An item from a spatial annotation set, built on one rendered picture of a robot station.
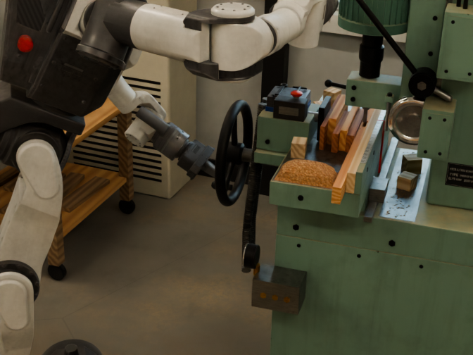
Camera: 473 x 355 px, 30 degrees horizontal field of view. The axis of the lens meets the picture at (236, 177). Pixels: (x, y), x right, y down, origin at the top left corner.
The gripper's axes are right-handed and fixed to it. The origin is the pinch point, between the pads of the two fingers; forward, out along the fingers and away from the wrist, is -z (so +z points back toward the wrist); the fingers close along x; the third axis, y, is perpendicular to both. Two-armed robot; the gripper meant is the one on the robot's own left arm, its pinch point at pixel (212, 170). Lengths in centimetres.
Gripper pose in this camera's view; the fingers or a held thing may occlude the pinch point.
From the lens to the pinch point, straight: 248.7
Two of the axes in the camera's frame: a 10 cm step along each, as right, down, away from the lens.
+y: 4.0, -5.6, -7.3
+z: -8.2, -5.8, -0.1
